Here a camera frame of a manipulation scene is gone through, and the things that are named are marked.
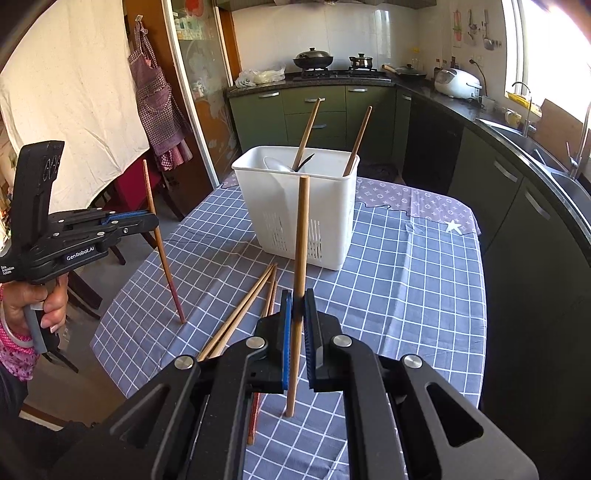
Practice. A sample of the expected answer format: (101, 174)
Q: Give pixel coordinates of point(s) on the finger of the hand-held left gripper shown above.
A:
(124, 215)
(138, 226)

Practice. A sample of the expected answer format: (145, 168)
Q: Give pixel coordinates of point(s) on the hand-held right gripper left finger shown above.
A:
(286, 341)

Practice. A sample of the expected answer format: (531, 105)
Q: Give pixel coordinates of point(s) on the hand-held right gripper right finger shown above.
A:
(313, 341)

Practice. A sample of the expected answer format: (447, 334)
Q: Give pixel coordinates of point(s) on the wooden chopstick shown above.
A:
(360, 138)
(247, 307)
(238, 308)
(166, 263)
(272, 297)
(302, 230)
(308, 131)

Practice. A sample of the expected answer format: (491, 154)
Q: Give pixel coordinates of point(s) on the white plastic utensil holder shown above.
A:
(277, 207)

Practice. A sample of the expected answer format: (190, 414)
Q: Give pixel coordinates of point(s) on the silver spoon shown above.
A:
(277, 164)

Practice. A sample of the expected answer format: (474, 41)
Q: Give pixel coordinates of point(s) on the black fork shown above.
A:
(305, 160)

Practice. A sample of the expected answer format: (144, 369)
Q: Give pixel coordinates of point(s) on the person's left forearm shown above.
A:
(16, 360)

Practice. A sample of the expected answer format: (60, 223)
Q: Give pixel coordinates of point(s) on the person's left hand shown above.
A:
(55, 300)

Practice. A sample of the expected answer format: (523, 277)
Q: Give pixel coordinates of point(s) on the red chair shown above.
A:
(129, 180)

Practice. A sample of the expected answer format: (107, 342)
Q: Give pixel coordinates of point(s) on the dark wooden chair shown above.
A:
(87, 288)

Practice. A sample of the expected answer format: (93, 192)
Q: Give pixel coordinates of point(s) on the blue checked tablecloth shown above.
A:
(392, 300)

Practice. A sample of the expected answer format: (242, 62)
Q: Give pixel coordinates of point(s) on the checked apron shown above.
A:
(152, 101)

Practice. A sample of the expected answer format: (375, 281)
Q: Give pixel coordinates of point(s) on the white hanging sheet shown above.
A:
(69, 92)

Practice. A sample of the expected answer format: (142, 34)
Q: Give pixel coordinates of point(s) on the sliding glass door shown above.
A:
(198, 92)

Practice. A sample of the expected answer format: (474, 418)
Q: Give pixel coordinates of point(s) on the green lower kitchen cabinets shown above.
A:
(258, 115)

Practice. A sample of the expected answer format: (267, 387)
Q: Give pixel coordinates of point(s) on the grey patterned tablecloth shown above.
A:
(415, 198)

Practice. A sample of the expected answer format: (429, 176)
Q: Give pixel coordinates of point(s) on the white plastic bags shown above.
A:
(263, 76)

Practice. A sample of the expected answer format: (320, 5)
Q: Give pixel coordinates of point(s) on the person's dark clothing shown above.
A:
(27, 443)

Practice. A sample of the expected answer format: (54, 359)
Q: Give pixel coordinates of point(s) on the black dishwasher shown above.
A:
(434, 147)

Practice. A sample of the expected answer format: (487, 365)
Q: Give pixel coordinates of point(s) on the black wok with lid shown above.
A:
(314, 59)

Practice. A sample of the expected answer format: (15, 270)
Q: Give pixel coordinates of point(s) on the gas stove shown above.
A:
(341, 74)

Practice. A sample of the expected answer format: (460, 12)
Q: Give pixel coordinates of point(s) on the dark kitchen countertop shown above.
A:
(461, 104)

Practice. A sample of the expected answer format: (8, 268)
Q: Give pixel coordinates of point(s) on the wooden rolling pin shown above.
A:
(390, 69)

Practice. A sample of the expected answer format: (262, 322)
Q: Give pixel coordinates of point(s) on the frying pan with lid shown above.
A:
(411, 71)

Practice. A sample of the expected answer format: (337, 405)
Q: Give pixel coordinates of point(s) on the white rice cooker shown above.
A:
(455, 83)

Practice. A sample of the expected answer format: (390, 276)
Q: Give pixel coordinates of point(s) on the yellow mug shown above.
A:
(511, 118)

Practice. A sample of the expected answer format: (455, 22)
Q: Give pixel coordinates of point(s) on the steel double sink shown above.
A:
(554, 164)

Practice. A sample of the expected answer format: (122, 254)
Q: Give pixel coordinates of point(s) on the condiment bottles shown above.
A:
(445, 63)

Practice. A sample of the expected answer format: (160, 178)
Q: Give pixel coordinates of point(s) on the small curved faucet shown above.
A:
(526, 115)

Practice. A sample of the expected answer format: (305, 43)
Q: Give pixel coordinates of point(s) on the yellow basket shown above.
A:
(521, 100)

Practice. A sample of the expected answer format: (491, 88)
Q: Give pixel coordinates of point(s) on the steel sink faucet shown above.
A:
(579, 157)

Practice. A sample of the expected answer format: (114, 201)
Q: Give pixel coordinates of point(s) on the brown cutting board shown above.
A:
(558, 124)

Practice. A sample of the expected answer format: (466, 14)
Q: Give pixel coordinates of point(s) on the hanging ladle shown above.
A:
(488, 39)

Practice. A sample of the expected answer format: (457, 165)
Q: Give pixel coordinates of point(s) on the hanging spatula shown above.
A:
(472, 23)

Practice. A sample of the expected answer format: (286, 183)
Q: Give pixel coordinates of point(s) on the kitchen window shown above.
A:
(554, 46)

